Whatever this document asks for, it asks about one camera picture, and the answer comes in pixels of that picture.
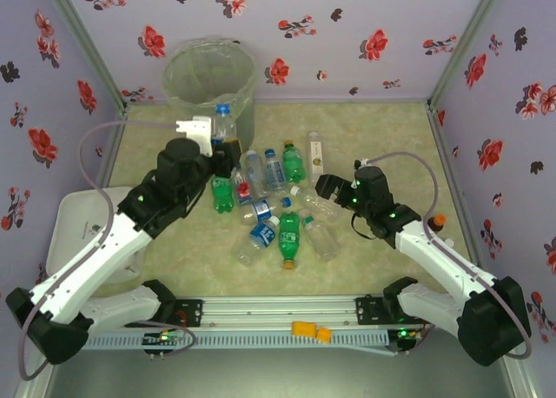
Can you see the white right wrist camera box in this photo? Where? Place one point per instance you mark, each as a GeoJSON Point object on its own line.
{"type": "Point", "coordinates": [361, 161]}

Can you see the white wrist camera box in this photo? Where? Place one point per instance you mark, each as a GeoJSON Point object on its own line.
{"type": "Point", "coordinates": [197, 130]}
{"type": "Point", "coordinates": [361, 161]}

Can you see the aluminium frame post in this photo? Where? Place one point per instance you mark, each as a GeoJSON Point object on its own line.
{"type": "Point", "coordinates": [87, 41]}
{"type": "Point", "coordinates": [465, 41]}

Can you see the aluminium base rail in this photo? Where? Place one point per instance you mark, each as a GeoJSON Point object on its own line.
{"type": "Point", "coordinates": [278, 311]}

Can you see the grey mesh waste bin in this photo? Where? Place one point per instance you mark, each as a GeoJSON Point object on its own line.
{"type": "Point", "coordinates": [247, 120]}

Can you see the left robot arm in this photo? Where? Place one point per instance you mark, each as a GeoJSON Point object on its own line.
{"type": "Point", "coordinates": [100, 250]}

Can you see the clear bottle blue cap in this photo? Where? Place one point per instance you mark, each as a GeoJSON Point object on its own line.
{"type": "Point", "coordinates": [223, 126]}

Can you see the aluminium frame rail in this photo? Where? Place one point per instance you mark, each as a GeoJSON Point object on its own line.
{"type": "Point", "coordinates": [32, 385]}
{"type": "Point", "coordinates": [519, 380]}
{"type": "Point", "coordinates": [452, 176]}
{"type": "Point", "coordinates": [112, 154]}

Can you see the green circuit board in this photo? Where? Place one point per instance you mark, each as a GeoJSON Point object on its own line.
{"type": "Point", "coordinates": [406, 335]}
{"type": "Point", "coordinates": [163, 338]}

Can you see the green plastic bottle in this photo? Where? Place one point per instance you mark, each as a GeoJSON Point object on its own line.
{"type": "Point", "coordinates": [222, 196]}

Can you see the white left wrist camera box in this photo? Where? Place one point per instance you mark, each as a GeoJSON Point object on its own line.
{"type": "Point", "coordinates": [197, 130]}

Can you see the green bottle orange cap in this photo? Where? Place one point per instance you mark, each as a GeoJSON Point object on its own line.
{"type": "Point", "coordinates": [289, 237]}

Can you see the white plastic tub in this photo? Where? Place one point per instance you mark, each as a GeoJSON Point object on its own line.
{"type": "Point", "coordinates": [82, 215]}

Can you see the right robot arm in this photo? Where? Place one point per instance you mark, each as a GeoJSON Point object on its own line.
{"type": "Point", "coordinates": [434, 250]}

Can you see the orange spare finger block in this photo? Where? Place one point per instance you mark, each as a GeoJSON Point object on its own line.
{"type": "Point", "coordinates": [324, 334]}

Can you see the clear plastic bin liner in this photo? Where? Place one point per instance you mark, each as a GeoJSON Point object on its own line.
{"type": "Point", "coordinates": [191, 81]}

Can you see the dark bottle orange cap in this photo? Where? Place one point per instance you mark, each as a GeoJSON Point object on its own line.
{"type": "Point", "coordinates": [438, 222]}

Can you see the yellow spare finger block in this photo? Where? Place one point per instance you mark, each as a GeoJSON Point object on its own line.
{"type": "Point", "coordinates": [304, 328]}

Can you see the clear square bottle white cap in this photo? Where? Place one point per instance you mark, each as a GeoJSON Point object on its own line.
{"type": "Point", "coordinates": [255, 172]}

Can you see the red label bottle blue cap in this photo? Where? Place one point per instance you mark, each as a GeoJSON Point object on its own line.
{"type": "Point", "coordinates": [244, 189]}

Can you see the blue label bottle white cap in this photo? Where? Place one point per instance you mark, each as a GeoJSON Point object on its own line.
{"type": "Point", "coordinates": [262, 235]}

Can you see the clear bottle blue barcode label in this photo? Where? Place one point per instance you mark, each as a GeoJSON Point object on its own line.
{"type": "Point", "coordinates": [260, 210]}

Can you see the tall clear bottle white label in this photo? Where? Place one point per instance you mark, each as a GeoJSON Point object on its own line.
{"type": "Point", "coordinates": [316, 154]}

